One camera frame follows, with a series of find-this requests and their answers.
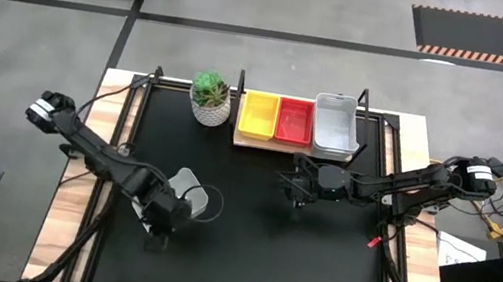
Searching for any yellow floor cable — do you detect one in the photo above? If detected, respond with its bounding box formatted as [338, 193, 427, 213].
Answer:
[419, 157, 503, 242]

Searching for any grey metal base plate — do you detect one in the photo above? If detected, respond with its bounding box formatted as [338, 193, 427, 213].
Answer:
[380, 191, 440, 215]

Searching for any white patterned plant pot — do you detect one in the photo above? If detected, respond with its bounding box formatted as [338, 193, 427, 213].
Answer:
[186, 90, 234, 131]

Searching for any green succulent plant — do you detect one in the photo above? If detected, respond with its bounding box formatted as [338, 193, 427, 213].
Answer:
[188, 66, 234, 112]

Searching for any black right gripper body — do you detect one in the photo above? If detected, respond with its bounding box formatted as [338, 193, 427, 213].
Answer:
[289, 151, 356, 217]

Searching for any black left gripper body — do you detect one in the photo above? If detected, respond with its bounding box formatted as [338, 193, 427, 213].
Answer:
[129, 181, 180, 240]

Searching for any white paper sheet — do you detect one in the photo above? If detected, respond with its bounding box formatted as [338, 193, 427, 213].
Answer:
[431, 229, 494, 282]

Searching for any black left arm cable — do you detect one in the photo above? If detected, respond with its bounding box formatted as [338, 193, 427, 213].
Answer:
[76, 64, 155, 125]

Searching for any black aluminium table frame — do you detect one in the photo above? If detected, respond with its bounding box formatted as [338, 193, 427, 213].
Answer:
[21, 49, 484, 282]

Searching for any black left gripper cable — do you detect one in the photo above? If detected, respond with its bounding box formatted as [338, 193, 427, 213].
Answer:
[175, 180, 228, 227]

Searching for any black hazard striped floor mat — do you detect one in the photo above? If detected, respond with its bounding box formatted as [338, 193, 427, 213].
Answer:
[406, 2, 503, 66]

